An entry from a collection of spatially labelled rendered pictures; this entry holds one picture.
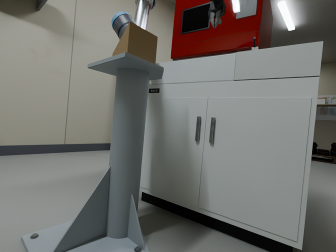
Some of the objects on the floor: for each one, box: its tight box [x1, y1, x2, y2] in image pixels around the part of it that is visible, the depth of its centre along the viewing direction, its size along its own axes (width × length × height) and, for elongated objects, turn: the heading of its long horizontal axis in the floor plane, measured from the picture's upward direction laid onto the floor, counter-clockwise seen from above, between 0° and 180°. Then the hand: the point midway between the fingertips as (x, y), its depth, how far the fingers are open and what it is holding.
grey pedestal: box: [21, 52, 164, 252], centre depth 85 cm, size 51×44×82 cm
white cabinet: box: [140, 77, 320, 252], centre depth 130 cm, size 64×96×82 cm
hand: (214, 25), depth 108 cm, fingers closed
